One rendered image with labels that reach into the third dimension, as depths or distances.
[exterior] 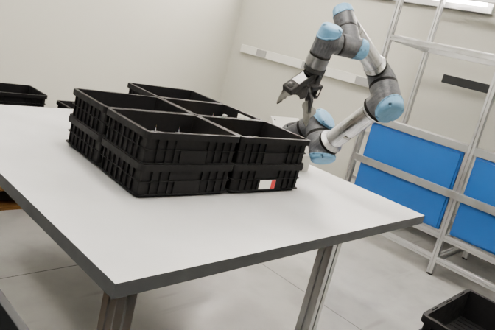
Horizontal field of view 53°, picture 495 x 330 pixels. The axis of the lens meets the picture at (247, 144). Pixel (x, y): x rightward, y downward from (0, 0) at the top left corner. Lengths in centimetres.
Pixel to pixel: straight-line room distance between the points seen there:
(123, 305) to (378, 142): 288
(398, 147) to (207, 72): 291
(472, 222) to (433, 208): 27
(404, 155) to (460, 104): 97
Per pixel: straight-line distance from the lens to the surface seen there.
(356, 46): 175
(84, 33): 508
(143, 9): 537
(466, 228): 366
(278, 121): 247
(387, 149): 385
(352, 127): 216
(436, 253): 376
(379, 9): 505
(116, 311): 131
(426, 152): 373
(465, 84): 368
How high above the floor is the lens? 129
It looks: 12 degrees down
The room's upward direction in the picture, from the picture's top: 14 degrees clockwise
